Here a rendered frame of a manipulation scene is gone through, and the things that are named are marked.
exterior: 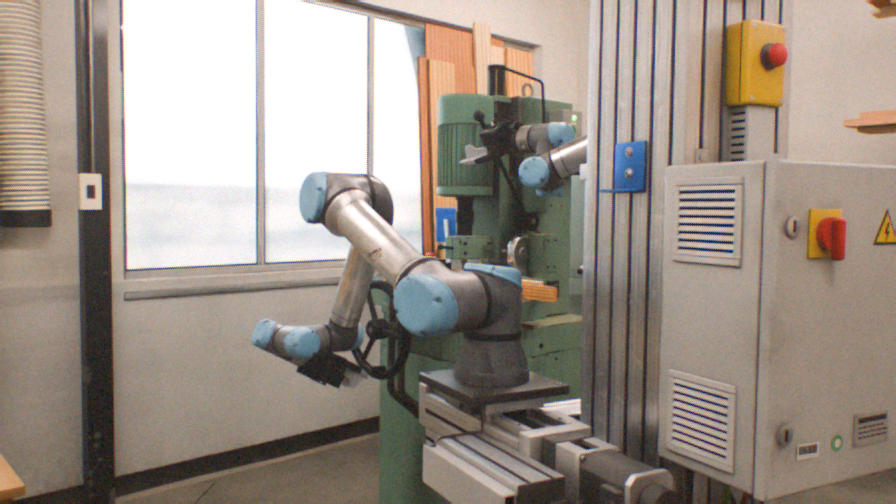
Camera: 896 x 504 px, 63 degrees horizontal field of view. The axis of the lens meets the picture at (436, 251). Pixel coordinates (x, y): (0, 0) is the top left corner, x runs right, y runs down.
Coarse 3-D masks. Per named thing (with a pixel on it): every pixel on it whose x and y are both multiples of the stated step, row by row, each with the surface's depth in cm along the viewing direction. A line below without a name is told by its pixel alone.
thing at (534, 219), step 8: (480, 112) 213; (480, 120) 214; (504, 168) 222; (504, 176) 223; (512, 184) 224; (512, 192) 225; (520, 208) 228; (520, 216) 229; (528, 216) 228; (536, 216) 230; (520, 224) 229; (528, 224) 227; (536, 224) 230; (536, 232) 234
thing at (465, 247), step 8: (448, 240) 230; (456, 240) 228; (464, 240) 228; (472, 240) 230; (480, 240) 232; (488, 240) 235; (456, 248) 228; (464, 248) 228; (472, 248) 230; (480, 248) 232; (448, 256) 231; (456, 256) 228; (464, 256) 228; (472, 256) 230; (480, 256) 233
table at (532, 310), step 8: (376, 296) 240; (384, 296) 237; (376, 304) 240; (384, 304) 222; (528, 304) 209; (536, 304) 211; (544, 304) 213; (384, 312) 222; (528, 312) 209; (536, 312) 211; (544, 312) 214; (528, 320) 209
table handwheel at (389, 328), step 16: (384, 288) 206; (368, 304) 213; (384, 320) 211; (368, 336) 210; (384, 336) 210; (400, 336) 202; (352, 352) 219; (368, 352) 215; (400, 352) 201; (400, 368) 203
